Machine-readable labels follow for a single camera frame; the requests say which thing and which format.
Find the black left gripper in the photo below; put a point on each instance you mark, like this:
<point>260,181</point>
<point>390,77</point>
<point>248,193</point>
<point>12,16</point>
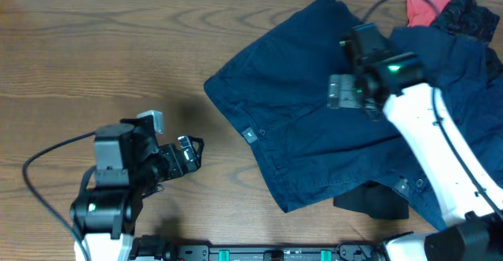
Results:
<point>190,162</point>

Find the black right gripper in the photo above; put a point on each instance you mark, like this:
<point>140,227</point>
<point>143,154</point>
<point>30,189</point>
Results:
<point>344,90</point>

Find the navy blue shorts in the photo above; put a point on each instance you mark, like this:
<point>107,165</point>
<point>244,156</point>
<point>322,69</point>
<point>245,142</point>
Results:
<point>274,93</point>

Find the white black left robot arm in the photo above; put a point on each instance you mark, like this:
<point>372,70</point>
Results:
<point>130,166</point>

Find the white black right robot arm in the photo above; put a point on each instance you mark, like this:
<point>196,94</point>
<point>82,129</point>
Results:
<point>469,199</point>

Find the red cloth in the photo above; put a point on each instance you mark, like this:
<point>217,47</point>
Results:
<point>420,13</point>

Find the black cloth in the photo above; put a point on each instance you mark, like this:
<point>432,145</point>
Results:
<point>375,200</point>

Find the blue denim jeans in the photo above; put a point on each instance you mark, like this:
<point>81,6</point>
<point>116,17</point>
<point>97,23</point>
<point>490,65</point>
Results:
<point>457,66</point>

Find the black patterned garment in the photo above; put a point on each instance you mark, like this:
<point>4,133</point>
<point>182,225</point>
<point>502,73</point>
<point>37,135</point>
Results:
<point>465,18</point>

